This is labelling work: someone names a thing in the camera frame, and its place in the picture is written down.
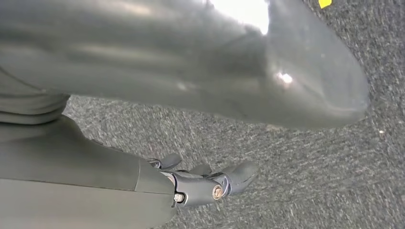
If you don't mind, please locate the shiny silver robot body shell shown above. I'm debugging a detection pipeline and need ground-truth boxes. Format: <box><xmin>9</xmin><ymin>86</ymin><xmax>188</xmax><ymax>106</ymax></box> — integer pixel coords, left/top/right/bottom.
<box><xmin>0</xmin><ymin>0</ymin><xmax>371</xmax><ymax>131</ymax></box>

